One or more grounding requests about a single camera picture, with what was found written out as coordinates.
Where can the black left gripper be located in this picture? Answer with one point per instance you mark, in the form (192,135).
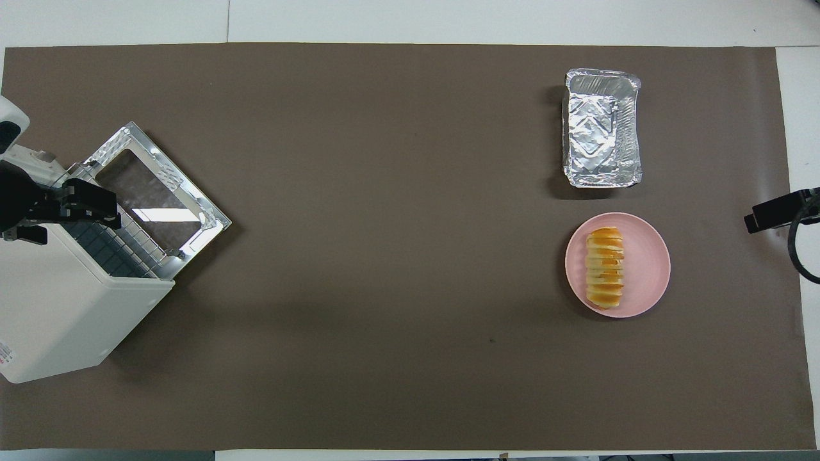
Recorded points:
(19,195)

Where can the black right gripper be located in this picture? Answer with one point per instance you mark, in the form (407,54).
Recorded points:
(811,206)

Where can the sliced bread loaf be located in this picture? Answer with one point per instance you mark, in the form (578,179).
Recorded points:
(605,269)

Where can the aluminium foil tray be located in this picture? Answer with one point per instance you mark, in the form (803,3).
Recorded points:
(601,128)

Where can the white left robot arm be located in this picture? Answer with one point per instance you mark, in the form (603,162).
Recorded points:
(11,121)

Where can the glass oven door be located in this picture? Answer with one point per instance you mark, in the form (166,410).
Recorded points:
(154,198)

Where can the white toaster oven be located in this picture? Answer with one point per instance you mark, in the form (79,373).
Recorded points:
(57,314)

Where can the pink plate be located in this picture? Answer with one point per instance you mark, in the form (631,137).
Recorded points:
(647,269)

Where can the brown table mat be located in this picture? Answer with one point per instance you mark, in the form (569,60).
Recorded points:
(397,192)

